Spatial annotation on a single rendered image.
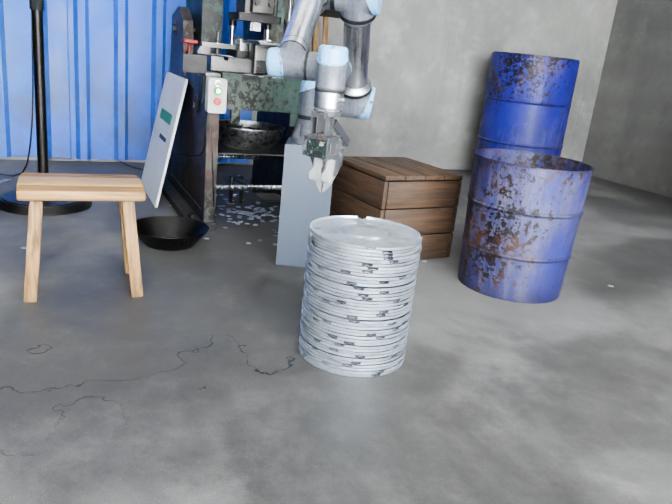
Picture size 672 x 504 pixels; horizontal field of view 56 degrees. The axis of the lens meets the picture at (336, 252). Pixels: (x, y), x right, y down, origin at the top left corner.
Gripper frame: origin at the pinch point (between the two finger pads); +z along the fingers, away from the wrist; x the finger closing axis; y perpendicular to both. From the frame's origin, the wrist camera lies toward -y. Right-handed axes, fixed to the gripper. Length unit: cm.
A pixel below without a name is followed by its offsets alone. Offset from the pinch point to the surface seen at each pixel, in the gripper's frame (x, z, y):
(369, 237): 16.8, 8.9, 5.7
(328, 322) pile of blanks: 11.5, 31.0, 12.9
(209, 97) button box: -83, -12, -59
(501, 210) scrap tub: 34, 12, -68
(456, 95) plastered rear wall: -61, -12, -324
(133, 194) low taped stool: -56, 11, 10
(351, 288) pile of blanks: 17.6, 19.6, 14.9
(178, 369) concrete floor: -16, 43, 36
